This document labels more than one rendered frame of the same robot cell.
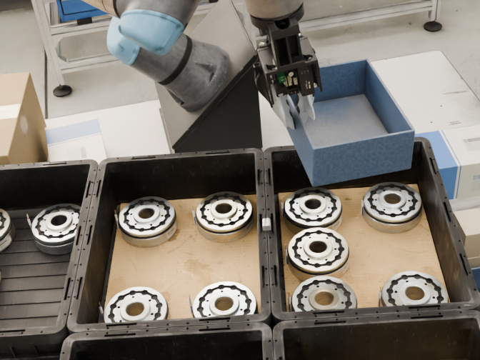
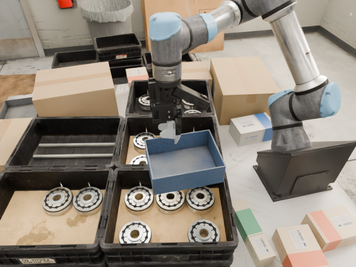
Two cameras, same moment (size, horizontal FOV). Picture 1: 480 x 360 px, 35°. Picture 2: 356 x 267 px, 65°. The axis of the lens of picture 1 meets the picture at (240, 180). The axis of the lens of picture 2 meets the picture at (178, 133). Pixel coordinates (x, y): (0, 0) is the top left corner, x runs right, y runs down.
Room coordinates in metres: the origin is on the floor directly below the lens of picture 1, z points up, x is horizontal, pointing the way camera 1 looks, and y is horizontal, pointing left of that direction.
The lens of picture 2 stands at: (0.88, -0.71, 1.69)
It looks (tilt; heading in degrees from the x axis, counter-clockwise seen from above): 42 degrees down; 86
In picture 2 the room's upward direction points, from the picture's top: straight up
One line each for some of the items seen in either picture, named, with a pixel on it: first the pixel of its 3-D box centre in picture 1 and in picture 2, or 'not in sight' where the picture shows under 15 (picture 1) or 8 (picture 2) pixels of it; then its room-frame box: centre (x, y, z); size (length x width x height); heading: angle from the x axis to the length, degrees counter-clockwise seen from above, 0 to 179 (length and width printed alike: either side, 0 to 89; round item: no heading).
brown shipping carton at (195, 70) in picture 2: not in sight; (183, 82); (1.02, 0.77, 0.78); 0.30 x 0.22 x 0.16; 2
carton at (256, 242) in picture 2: not in sight; (249, 230); (1.18, -0.20, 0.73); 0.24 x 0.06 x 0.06; 102
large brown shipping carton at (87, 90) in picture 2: not in sight; (78, 94); (0.41, 0.66, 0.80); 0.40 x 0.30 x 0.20; 12
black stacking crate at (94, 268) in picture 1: (179, 256); (170, 149); (0.91, 0.11, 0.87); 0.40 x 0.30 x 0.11; 177
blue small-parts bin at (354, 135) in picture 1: (341, 118); (183, 160); (0.93, -0.16, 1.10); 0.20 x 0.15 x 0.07; 8
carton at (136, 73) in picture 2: not in sight; (138, 79); (0.75, 0.77, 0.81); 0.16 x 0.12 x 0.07; 100
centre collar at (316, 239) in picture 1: (318, 247); (170, 196); (0.89, -0.12, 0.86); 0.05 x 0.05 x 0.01
